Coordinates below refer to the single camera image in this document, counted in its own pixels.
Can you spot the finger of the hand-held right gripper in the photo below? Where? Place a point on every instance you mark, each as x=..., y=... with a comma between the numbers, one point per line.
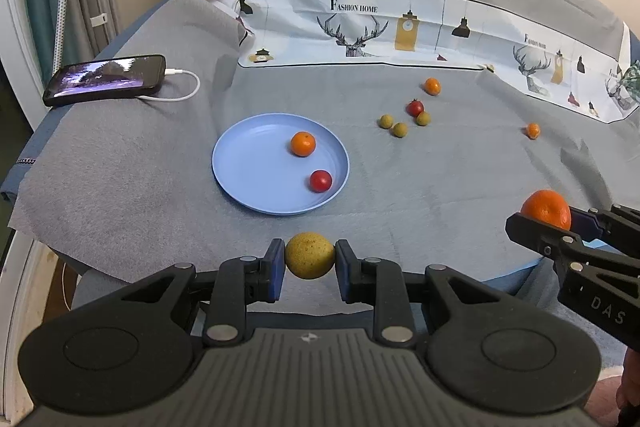
x=582, y=222
x=537, y=234

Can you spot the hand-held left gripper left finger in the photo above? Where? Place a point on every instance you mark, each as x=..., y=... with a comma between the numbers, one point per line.
x=274, y=272

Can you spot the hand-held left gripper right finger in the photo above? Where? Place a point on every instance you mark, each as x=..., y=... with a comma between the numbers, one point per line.
x=345, y=270

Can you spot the large orange mandarin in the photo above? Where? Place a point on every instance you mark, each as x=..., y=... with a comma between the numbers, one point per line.
x=545, y=207

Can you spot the yellow-green round fruit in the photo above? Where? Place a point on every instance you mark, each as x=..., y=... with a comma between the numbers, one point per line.
x=310, y=256
x=385, y=121
x=400, y=130
x=424, y=119

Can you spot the red cherry tomato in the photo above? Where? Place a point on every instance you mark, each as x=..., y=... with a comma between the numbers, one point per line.
x=320, y=181
x=414, y=108

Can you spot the small orange mandarin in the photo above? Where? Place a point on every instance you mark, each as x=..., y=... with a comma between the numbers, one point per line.
x=432, y=86
x=533, y=131
x=303, y=144

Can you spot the blue round plate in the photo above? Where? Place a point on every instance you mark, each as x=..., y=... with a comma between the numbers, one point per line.
x=260, y=167

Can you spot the person's grey trouser leg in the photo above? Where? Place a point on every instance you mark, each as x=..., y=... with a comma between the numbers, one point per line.
x=542, y=284

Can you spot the green checked cloth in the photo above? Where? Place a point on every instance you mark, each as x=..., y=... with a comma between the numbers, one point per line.
x=633, y=79

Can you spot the grey deer-print bed cover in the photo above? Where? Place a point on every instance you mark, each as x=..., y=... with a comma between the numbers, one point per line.
x=300, y=32

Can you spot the black smartphone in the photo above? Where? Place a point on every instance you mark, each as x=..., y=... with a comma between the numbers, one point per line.
x=105, y=79

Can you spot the white plastic clip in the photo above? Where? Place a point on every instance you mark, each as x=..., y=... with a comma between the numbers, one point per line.
x=98, y=19

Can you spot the white dotted pole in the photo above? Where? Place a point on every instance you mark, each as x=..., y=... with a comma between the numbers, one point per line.
x=62, y=7

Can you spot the white bed frame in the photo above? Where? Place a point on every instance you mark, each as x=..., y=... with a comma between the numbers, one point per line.
x=20, y=307

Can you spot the white door frame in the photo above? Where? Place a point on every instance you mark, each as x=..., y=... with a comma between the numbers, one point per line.
x=12, y=32

